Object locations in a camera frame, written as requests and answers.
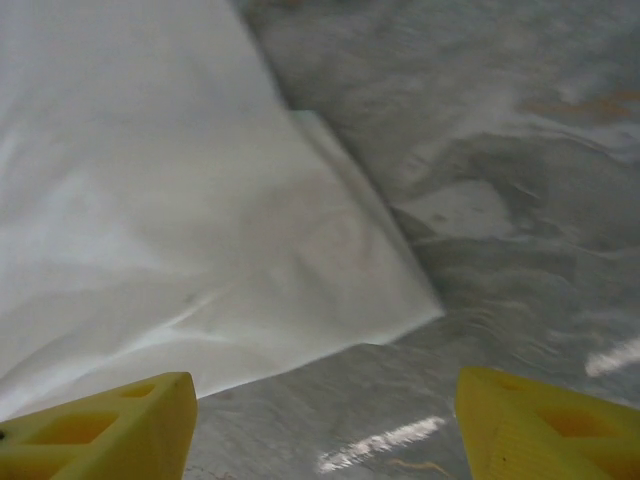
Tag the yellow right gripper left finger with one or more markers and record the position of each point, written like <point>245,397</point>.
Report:
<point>100,440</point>

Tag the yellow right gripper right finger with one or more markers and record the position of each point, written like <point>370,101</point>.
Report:
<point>550,440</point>

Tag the white t-shirt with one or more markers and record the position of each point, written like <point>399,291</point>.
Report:
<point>150,175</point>

